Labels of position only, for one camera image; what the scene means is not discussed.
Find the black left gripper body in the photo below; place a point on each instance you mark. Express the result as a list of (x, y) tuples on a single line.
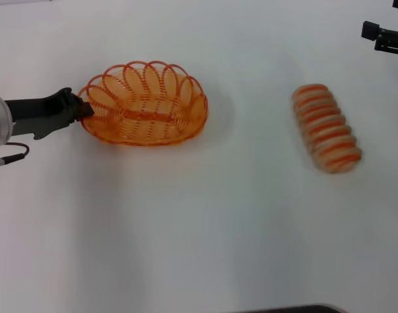
[(42, 114)]

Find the orange striped bread loaf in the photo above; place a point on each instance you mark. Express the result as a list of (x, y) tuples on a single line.
[(327, 130)]

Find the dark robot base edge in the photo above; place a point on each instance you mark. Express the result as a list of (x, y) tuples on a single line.
[(293, 309)]

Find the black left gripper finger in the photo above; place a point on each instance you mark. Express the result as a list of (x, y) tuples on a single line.
[(84, 110)]

